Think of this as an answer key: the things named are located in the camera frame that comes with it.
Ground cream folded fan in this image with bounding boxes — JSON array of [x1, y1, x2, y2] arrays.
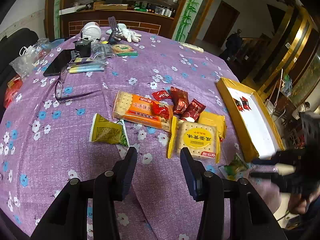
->
[[179, 42, 204, 53]]

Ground dark red Chinese-text bar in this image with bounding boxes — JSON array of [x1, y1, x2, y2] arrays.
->
[[170, 87, 189, 115]]

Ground person's right hand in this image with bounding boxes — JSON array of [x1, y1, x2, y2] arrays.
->
[[287, 192, 319, 215]]

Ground yellow-label cracker pack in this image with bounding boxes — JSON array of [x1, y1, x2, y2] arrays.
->
[[167, 117, 221, 163]]

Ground green yellow snack packet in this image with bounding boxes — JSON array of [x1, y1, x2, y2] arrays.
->
[[219, 153, 249, 181]]

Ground purple floral tablecloth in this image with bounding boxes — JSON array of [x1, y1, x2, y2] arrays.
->
[[0, 26, 283, 240]]

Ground gold-edged white tray box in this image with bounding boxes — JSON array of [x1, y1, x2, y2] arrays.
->
[[216, 77, 284, 163]]

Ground white gloves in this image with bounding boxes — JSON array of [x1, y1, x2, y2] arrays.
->
[[106, 23, 142, 43]]

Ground seated person in white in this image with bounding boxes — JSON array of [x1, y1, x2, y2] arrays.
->
[[292, 101, 310, 120]]

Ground black phone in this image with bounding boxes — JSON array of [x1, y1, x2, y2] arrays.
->
[[43, 49, 75, 77]]

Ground eyeglasses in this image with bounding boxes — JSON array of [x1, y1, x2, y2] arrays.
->
[[54, 66, 101, 102]]

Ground red black candy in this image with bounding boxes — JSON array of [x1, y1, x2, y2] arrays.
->
[[233, 98, 244, 112], [241, 96, 251, 110]]

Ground black chair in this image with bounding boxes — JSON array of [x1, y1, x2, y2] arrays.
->
[[0, 28, 39, 86]]

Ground bright red small candy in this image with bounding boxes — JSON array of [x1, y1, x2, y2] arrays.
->
[[151, 101, 170, 120]]

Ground olive yellow snack packet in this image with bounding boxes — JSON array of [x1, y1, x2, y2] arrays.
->
[[89, 113, 130, 147]]

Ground dark red Golden Crown bar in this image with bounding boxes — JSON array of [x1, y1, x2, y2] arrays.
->
[[181, 99, 206, 122]]

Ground wooden cabinet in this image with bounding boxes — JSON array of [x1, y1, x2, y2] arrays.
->
[[44, 0, 196, 42]]

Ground orange cracker pack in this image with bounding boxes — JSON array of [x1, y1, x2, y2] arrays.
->
[[112, 91, 173, 132]]

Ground green flat snack box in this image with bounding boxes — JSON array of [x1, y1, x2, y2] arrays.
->
[[111, 44, 138, 56]]

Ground white round container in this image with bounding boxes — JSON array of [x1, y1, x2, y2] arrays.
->
[[81, 22, 101, 42]]

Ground plain yellow snack pack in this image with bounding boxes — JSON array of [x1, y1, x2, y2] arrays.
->
[[197, 111, 227, 141]]

